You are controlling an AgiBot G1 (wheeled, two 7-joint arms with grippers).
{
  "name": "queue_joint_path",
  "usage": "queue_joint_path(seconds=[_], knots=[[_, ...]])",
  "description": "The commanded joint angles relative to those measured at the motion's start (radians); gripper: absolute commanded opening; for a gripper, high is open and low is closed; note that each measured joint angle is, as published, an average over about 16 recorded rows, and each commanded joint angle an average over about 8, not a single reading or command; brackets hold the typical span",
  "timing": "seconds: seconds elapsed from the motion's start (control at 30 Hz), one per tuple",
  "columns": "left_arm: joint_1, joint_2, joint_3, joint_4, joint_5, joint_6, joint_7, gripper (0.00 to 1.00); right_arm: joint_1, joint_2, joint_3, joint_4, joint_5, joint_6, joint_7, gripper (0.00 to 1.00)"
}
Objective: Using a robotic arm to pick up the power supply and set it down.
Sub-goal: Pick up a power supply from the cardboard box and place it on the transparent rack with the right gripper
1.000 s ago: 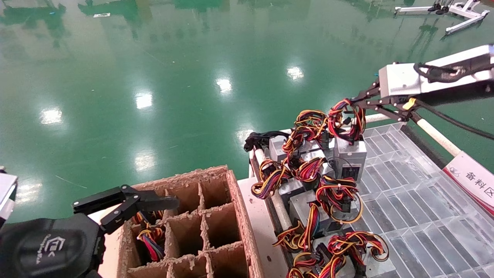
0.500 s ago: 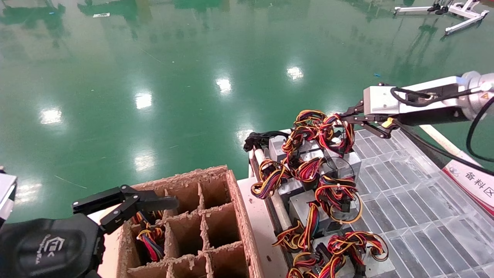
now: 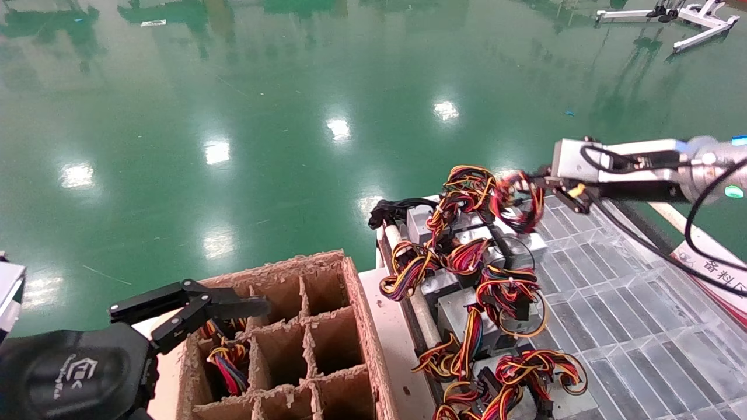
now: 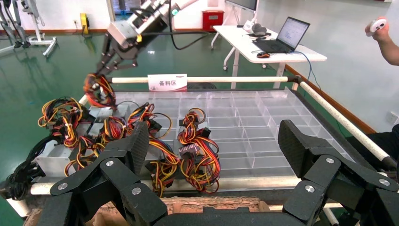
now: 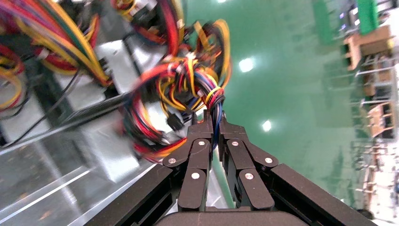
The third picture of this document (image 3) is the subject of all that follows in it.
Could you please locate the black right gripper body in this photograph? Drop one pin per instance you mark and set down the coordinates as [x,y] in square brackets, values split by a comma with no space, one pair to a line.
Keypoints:
[636,191]

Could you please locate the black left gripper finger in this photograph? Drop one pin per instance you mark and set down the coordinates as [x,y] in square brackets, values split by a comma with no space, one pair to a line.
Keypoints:
[233,306]
[143,415]

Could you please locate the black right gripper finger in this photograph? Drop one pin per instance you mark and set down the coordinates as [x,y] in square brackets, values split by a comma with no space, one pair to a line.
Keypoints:
[551,182]
[575,203]

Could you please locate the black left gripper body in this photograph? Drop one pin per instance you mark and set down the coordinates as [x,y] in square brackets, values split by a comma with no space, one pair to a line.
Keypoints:
[70,373]

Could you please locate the brown cardboard divider box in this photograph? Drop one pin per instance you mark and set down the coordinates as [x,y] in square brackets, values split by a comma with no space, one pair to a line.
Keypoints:
[274,271]

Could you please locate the white sign with Chinese text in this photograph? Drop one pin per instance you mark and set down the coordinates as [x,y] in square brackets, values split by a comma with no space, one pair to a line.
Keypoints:
[718,274]

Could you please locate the clear plastic divider tray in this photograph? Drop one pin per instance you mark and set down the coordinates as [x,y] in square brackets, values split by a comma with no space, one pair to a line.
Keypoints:
[642,326]

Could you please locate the white metal floor stand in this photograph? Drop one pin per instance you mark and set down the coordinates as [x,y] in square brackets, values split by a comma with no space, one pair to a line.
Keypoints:
[726,23]

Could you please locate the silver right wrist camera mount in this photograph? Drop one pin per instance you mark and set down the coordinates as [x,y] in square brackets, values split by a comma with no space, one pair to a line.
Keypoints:
[566,160]

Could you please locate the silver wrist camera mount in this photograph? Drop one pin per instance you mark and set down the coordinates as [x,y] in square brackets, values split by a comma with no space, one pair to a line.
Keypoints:
[10,294]
[566,160]

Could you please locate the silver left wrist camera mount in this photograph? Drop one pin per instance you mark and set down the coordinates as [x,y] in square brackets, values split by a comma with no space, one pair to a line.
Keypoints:
[10,294]

